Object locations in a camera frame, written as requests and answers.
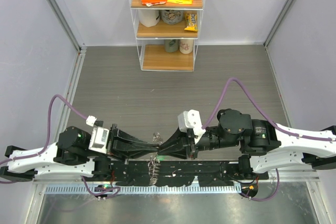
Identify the white cup red scribble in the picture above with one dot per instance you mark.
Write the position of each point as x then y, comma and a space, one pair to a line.
186, 46

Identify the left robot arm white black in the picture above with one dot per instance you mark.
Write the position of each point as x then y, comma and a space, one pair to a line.
26, 165

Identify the white slotted cable duct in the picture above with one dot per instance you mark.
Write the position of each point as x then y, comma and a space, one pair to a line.
139, 190

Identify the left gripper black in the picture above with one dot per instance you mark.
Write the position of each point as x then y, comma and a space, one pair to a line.
128, 147

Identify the green grey cup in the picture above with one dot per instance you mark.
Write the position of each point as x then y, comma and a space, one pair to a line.
171, 45

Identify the grey cartoon mug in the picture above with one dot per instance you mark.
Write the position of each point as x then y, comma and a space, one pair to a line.
171, 17

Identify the yellow candy bag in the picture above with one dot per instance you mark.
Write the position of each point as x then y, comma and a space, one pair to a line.
191, 22

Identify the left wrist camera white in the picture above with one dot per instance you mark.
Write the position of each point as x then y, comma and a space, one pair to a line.
99, 136

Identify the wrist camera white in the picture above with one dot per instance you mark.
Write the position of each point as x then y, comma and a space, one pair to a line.
191, 120
99, 136

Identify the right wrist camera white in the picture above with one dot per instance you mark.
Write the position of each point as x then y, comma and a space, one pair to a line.
191, 120

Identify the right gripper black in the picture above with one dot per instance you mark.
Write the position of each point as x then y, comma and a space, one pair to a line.
177, 144

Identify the large keyring with many rings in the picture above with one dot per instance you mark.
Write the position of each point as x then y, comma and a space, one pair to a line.
154, 163

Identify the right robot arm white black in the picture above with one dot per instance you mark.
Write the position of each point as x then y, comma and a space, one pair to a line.
264, 146

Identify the white wire shelf rack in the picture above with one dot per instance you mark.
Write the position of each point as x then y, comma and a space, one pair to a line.
163, 43

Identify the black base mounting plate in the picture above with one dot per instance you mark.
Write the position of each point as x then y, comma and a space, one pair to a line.
173, 173

